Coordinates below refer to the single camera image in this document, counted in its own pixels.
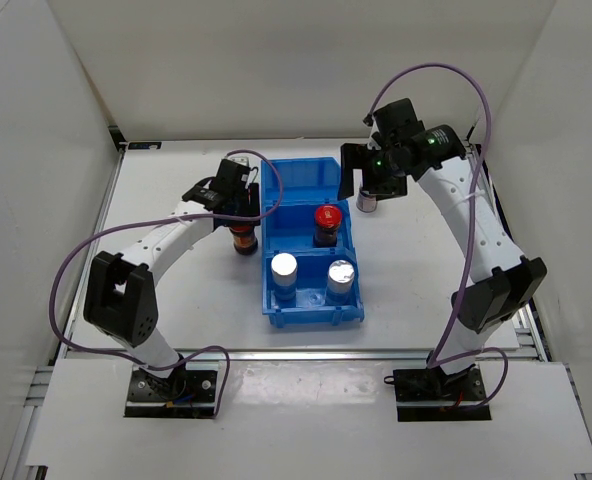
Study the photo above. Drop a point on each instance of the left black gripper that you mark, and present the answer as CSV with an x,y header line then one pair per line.
x,y
253,202

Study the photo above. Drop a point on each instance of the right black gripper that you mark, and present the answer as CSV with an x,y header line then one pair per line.
x,y
359,157

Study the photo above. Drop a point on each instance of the small white-lid jar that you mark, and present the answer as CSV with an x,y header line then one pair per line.
x,y
365,202

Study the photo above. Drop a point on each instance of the red-lid sauce jar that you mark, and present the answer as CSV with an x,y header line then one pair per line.
x,y
244,239
328,219

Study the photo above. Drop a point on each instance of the silver-lid spice jar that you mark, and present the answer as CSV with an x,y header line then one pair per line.
x,y
284,269
340,279

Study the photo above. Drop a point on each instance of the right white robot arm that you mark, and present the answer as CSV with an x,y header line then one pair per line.
x,y
498,278

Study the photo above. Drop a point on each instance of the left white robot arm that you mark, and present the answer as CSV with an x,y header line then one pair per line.
x,y
121,298

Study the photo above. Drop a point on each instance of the far blue storage bin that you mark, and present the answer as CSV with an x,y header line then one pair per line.
x,y
300,180

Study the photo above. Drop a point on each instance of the blue storage bin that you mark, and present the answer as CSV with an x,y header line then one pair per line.
x,y
291,229
309,304
300,180

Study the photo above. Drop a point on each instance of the middle blue storage bin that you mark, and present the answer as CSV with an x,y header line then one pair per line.
x,y
291,229

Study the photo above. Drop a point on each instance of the near blue storage bin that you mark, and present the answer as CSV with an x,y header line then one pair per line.
x,y
309,304

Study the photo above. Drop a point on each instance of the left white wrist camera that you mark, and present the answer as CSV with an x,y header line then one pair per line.
x,y
241,160

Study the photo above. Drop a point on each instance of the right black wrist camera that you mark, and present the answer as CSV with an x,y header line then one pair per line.
x,y
396,120

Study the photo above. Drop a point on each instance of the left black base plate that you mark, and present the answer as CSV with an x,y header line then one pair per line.
x,y
185,394

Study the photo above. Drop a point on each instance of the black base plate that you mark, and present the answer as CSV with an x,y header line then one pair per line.
x,y
185,394
428,395

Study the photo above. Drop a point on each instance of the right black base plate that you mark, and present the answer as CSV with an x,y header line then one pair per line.
x,y
428,395

